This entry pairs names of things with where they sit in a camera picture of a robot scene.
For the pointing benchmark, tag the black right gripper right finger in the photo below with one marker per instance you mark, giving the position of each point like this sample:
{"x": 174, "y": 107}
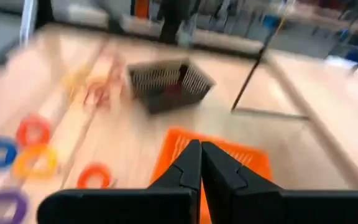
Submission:
{"x": 244, "y": 193}

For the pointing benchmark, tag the black slotted plastic basket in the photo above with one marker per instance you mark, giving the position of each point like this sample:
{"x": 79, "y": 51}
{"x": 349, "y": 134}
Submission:
{"x": 166, "y": 77}

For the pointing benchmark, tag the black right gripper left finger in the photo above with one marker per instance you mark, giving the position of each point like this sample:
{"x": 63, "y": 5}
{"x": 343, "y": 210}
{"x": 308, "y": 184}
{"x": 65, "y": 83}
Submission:
{"x": 179, "y": 186}

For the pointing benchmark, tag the yellow coil wristband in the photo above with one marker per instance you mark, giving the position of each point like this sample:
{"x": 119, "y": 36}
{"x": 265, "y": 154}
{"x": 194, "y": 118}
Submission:
{"x": 19, "y": 163}

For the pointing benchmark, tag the wooden shelf riser black frame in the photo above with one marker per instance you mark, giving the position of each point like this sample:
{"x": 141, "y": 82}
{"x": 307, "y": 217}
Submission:
{"x": 322, "y": 109}

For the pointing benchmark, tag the orange slotted plastic basket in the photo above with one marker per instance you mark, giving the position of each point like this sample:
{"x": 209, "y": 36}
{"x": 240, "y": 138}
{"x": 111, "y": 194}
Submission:
{"x": 253, "y": 161}

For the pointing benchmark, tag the silver aluminium bracket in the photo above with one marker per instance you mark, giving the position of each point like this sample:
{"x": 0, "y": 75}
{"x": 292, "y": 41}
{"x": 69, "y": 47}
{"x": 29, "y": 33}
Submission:
{"x": 29, "y": 21}

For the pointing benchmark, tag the orange coil wristband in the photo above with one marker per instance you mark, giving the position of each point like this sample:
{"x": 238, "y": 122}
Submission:
{"x": 22, "y": 129}
{"x": 84, "y": 177}

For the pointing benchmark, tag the purple coil wristband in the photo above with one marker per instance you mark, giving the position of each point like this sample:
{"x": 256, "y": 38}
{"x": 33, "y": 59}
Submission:
{"x": 20, "y": 205}

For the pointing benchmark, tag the black aluminium rig frame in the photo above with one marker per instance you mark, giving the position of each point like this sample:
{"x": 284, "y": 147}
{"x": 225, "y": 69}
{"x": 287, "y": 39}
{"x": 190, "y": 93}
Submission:
{"x": 43, "y": 12}

